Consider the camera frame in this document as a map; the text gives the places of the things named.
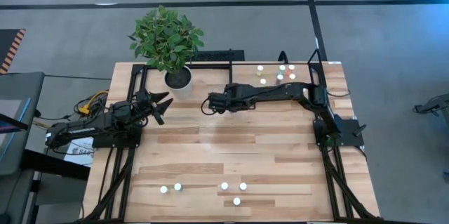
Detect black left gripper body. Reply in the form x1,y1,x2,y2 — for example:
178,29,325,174
135,89,164,126

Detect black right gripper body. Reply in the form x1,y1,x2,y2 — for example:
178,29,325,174
208,91,247,114

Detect white plant pot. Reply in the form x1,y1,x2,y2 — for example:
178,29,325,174
163,65,194,100

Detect black perforated panel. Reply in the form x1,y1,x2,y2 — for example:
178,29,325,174
191,49,246,62

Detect green leafy plant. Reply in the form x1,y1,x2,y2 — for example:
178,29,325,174
127,4,206,74

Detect white paper sheet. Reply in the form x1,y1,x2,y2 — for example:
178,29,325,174
64,136,95,167

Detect gray cart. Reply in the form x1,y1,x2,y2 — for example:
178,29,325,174
0,72,46,224

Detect dark flat screen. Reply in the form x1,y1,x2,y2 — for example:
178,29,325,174
0,98,32,176

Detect black aluminium table frame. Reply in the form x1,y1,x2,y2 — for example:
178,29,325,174
79,60,384,223

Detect wooden shelf with black frame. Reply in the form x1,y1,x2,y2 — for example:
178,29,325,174
228,48,329,106

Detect yellow cable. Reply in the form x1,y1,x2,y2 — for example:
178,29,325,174
77,90,110,115

